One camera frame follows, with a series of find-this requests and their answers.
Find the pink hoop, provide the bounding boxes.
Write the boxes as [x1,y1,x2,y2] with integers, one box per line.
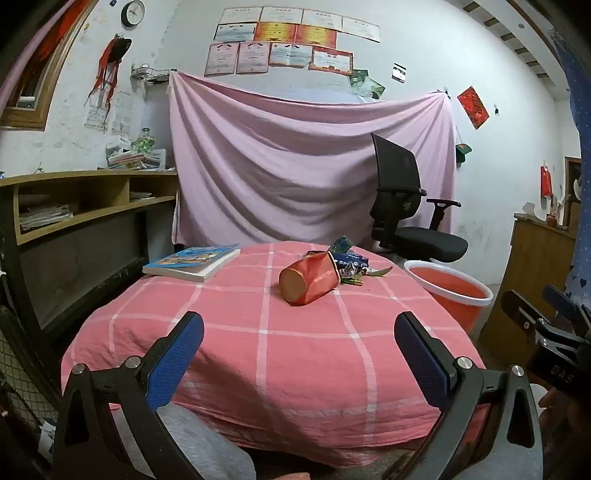
[0,0,75,107]

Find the glass jar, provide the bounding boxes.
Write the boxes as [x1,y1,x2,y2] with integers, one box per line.
[131,128,156,154]

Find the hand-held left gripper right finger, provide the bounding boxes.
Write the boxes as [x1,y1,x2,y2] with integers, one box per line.
[381,311,544,480]

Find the wire wall rack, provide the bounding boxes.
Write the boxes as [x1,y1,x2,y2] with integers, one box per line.
[130,62,171,84]

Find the red plastic bucket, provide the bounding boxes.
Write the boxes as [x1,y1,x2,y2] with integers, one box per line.
[404,260,494,335]

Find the wooden window frame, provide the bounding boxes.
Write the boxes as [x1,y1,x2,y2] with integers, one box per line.
[0,0,100,132]

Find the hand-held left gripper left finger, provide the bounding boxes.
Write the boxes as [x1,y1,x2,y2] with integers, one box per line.
[53,311,206,480]

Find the blue cover book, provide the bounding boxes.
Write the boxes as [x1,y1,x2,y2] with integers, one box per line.
[142,243,242,283]

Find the red tassel ornament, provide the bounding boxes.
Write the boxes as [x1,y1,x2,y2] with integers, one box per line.
[84,34,134,123]

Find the pink hanging sheet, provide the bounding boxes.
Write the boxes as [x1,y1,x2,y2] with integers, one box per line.
[167,69,458,250]

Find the person's right hand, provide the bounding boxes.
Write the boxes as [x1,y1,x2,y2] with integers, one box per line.
[538,388,572,431]

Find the round wall clock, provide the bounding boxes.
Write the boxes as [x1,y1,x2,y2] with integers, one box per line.
[121,0,146,27]

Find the green foil wrapper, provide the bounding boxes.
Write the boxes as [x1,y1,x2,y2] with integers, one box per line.
[342,265,393,284]

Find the red paper cup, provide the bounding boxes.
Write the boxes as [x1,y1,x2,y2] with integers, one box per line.
[279,251,342,306]

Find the group of wall certificates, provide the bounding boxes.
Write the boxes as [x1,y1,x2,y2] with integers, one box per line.
[203,6,382,77]

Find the black office chair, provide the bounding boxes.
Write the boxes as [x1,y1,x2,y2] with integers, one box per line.
[369,133,469,265]

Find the blue dotted cloth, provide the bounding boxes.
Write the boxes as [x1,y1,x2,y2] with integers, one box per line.
[551,28,591,305]

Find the blue snack wrapper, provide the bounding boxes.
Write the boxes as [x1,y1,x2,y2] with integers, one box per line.
[333,250,370,278]

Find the black wire mesh panel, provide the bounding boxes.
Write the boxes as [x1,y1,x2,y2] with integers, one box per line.
[0,305,61,462]

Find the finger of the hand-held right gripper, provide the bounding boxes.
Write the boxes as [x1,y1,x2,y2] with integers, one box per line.
[501,289,557,334]
[542,285,591,330]

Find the red paper poster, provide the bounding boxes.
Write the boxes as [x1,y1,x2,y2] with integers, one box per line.
[457,86,490,130]

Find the wooden shelf unit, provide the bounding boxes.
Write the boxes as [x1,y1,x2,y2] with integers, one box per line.
[0,168,181,352]

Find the pink checked tablecloth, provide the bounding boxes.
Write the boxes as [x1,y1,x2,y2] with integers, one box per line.
[60,240,490,467]

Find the wooden cabinet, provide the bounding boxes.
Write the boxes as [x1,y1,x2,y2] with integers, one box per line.
[480,212,583,365]

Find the stack of papers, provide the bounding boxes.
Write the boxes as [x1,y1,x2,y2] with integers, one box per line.
[18,204,75,232]

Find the stack of books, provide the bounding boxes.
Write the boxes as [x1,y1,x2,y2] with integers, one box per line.
[106,138,168,171]

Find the green photo prints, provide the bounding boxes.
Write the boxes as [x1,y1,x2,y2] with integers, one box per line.
[348,69,386,100]

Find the wooden framed picture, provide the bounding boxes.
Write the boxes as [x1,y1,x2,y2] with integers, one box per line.
[563,156,583,227]

